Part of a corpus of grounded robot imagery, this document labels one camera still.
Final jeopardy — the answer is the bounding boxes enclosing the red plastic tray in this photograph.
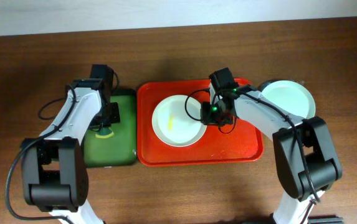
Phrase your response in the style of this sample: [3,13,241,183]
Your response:
[137,79,264,167]

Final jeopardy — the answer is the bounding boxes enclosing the dark green rectangular tray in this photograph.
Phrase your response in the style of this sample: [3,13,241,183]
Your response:
[83,89,137,168]

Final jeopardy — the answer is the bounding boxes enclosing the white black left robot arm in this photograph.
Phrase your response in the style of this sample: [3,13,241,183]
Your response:
[21,78,111,223]

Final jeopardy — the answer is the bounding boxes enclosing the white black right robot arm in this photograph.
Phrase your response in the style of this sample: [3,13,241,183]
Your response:
[202,85,343,223]

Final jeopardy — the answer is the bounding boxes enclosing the yellow green scrub sponge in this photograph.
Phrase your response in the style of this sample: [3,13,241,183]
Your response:
[95,129,114,139]

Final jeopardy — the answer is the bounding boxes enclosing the cream round plate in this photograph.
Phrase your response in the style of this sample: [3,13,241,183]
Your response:
[151,95,206,147]

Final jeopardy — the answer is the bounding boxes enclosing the light green round plate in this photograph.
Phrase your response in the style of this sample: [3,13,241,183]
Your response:
[258,80,316,119]

